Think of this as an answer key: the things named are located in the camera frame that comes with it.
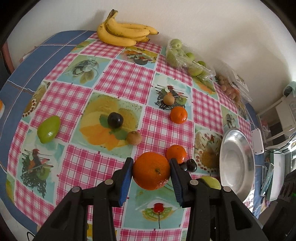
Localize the bag of green apples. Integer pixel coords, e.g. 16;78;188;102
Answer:
166;39;216;80

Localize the dark cherry pair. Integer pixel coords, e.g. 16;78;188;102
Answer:
178;148;197;173

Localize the checkered fruit tablecloth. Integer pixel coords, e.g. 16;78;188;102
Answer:
5;33;251;232

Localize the banana bunch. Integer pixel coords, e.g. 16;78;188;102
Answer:
97;9;159;47

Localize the small mandarin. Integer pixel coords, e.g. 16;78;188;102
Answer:
166;145;187;164

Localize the silver metal plate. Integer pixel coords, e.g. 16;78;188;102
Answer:
219;128;255;201

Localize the large orange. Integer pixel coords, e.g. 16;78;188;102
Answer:
132;152;170;191

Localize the white power adapter box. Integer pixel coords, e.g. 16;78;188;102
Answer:
251;128;264;155

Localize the blue table cover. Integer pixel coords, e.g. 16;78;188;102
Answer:
1;30;93;232

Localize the dark plum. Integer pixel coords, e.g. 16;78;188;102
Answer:
107;112;123;129

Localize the white shelf unit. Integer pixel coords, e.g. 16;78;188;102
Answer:
257;93;295;147

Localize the clear box of longans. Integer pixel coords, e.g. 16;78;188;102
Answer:
214;63;252;103

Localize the green mango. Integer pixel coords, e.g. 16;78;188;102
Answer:
200;176;221;190
37;115;61;144

